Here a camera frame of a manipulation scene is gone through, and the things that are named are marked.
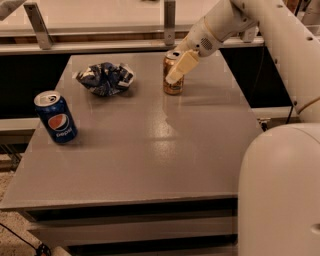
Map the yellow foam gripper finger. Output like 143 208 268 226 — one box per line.
168 50 199 80

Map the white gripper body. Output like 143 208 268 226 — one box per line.
175 17 222 57

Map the orange soda can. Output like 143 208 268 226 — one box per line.
163 50 184 95

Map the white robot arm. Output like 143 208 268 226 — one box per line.
166 0 320 256

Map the blue Pepsi can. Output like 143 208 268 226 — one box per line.
34 90 78 144

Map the crumpled blue chip bag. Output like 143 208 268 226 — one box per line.
76 62 134 97

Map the grey drawer cabinet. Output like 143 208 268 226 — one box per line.
1 53 261 256

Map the middle metal rail bracket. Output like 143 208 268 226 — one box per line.
164 0 176 46

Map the metal rail bracket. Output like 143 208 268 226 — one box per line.
240 26 257 43
164 0 176 46
24 2 52 50

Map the right metal rail bracket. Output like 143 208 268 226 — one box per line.
240 26 257 43

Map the left metal rail bracket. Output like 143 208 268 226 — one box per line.
24 2 52 50

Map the black floor cable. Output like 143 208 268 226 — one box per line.
0 222 53 256

